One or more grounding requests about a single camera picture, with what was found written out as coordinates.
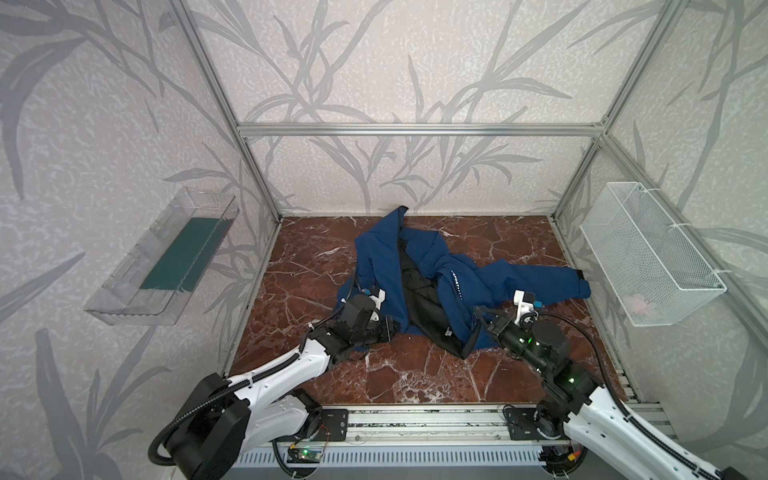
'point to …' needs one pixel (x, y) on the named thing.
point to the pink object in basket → (635, 302)
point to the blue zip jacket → (449, 298)
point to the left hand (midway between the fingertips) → (405, 319)
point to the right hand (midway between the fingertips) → (474, 300)
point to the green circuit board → (304, 455)
